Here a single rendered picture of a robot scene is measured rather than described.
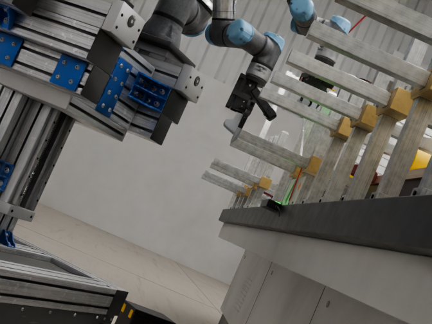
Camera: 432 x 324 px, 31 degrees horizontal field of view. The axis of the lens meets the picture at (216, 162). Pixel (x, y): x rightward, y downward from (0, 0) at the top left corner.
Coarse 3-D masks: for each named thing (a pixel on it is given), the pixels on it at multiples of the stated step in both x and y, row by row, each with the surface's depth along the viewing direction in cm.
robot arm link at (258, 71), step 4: (252, 64) 242; (256, 64) 241; (260, 64) 241; (248, 68) 243; (252, 68) 241; (256, 68) 241; (260, 68) 240; (264, 68) 241; (268, 68) 241; (248, 72) 242; (252, 72) 241; (256, 72) 241; (260, 72) 241; (264, 72) 241; (268, 72) 242; (256, 76) 241; (260, 76) 241; (264, 76) 241; (268, 76) 243; (264, 80) 242
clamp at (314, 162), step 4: (312, 156) 239; (312, 160) 238; (316, 160) 239; (320, 160) 239; (308, 164) 241; (312, 164) 238; (316, 164) 238; (304, 168) 245; (308, 168) 238; (312, 168) 238; (316, 168) 238; (304, 172) 246; (308, 172) 242; (312, 172) 238; (316, 172) 238
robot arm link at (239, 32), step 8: (232, 24) 237; (240, 24) 234; (248, 24) 235; (224, 32) 242; (232, 32) 235; (240, 32) 233; (248, 32) 235; (256, 32) 237; (224, 40) 243; (232, 40) 236; (240, 40) 235; (248, 40) 235; (256, 40) 237; (264, 40) 239; (240, 48) 240; (248, 48) 238; (256, 48) 238
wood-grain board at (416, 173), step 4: (420, 168) 202; (424, 168) 199; (408, 172) 212; (412, 172) 208; (416, 172) 204; (420, 172) 201; (380, 176) 240; (408, 176) 210; (412, 176) 206; (416, 176) 203; (420, 176) 199; (376, 180) 243; (380, 180) 238; (408, 180) 211; (372, 184) 247; (376, 184) 243
